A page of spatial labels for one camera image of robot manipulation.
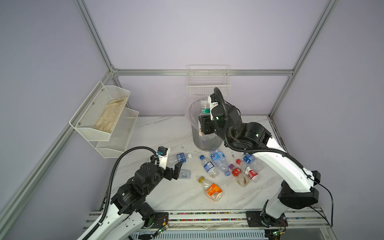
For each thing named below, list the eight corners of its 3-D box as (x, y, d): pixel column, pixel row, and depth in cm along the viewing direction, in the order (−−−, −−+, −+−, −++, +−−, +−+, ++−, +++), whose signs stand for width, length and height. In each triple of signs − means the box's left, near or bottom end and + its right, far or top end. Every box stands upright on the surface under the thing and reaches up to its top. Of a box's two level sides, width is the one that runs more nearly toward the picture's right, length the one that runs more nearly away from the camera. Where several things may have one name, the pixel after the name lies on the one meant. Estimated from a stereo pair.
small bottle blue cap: (212, 180, 88) (213, 177, 84) (197, 161, 96) (197, 158, 92) (219, 175, 90) (220, 171, 86) (203, 157, 98) (204, 153, 94)
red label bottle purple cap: (234, 177, 88) (235, 175, 86) (228, 167, 93) (229, 164, 90) (241, 175, 89) (243, 172, 87) (236, 164, 94) (237, 162, 91)
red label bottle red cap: (252, 185, 86) (255, 181, 82) (235, 164, 95) (237, 159, 91) (258, 181, 88) (261, 177, 83) (240, 161, 96) (242, 156, 92)
